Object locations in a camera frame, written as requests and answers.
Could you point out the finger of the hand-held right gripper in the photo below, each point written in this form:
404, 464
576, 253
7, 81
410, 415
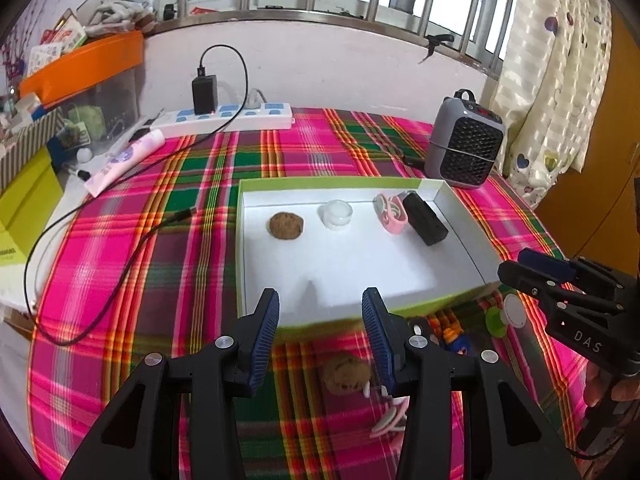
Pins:
545, 264
530, 282

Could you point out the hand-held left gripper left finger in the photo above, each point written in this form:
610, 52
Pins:
262, 340

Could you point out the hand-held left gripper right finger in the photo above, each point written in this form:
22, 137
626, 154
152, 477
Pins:
377, 340

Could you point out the white and green suction stand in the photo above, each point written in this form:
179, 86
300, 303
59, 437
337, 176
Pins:
515, 310

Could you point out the green and white cardboard box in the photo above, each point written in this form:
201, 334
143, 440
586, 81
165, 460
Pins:
375, 270

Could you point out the blue knitted ornament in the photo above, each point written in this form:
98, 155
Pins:
457, 342

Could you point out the brown cookie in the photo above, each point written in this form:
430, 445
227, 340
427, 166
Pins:
285, 225

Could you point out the black rectangular device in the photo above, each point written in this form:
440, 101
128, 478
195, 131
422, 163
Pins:
425, 219

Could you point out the person's right hand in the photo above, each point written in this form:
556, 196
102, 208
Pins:
592, 387

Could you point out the brown wooden cabinet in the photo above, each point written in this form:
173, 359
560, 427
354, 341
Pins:
590, 210

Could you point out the grey portable fan heater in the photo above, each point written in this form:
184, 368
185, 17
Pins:
470, 150

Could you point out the pink green plaid tablecloth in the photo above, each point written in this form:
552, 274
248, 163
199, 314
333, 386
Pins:
175, 185

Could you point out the cream curtain with hearts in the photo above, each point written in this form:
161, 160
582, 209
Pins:
550, 85

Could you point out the white and blue power strip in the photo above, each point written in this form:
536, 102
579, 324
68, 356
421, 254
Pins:
260, 117

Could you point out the pink and white lotion tube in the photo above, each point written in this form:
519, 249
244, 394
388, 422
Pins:
125, 157

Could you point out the black window latch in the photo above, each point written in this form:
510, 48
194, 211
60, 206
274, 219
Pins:
440, 40

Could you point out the black charger plug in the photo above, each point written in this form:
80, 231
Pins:
205, 95

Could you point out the small white round cap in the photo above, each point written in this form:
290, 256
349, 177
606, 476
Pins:
84, 154

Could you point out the yellow-green box with black print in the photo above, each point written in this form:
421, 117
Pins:
10, 250

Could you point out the yellow-green cardboard box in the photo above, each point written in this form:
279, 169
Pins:
25, 200

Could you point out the pale green item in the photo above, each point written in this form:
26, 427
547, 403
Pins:
85, 120

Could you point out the grey striped box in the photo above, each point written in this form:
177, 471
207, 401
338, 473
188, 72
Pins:
30, 145

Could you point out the metal window grille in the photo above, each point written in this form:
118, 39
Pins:
300, 15

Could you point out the clear bin with orange lid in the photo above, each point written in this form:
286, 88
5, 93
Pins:
85, 57

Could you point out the colourful card packets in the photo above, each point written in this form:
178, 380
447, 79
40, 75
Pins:
60, 45

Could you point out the purple flower branches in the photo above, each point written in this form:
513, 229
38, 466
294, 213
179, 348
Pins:
12, 62

